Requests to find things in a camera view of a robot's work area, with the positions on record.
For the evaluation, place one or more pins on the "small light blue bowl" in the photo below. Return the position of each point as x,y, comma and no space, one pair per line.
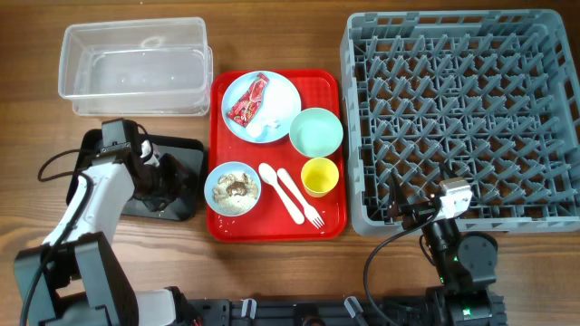
228,167

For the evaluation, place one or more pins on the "yellow plastic cup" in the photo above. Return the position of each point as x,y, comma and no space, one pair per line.
319,176

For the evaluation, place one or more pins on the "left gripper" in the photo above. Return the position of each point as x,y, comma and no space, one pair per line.
178,182

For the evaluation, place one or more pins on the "light blue round plate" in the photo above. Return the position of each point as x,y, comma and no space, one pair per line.
281,101

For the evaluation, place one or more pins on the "mint green bowl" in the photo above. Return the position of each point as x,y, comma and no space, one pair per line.
316,132

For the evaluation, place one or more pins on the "cream plastic spoon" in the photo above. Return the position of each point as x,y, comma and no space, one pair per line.
269,176

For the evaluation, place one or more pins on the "black plastic waste tray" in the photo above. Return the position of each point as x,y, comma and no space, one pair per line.
190,154

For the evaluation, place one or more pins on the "grey plastic dishwasher rack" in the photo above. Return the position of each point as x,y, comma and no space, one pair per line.
492,96

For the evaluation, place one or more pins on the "red snack wrapper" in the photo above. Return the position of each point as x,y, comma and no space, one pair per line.
246,108

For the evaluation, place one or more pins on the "leftover rice and food scraps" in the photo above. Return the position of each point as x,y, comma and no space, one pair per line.
235,193

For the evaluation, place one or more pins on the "cream plastic fork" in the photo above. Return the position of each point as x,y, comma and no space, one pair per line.
310,212

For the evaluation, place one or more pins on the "clear plastic waste bin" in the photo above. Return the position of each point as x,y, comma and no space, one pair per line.
150,67

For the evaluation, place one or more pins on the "red plastic serving tray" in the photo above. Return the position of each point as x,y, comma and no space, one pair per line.
269,221

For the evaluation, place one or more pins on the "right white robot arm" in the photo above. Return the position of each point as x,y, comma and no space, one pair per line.
465,262

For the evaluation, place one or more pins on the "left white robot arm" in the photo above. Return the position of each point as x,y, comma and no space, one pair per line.
74,277

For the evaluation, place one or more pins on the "white tissue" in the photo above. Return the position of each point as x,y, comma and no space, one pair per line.
257,128

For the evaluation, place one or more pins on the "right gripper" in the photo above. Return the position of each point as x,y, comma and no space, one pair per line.
418,212

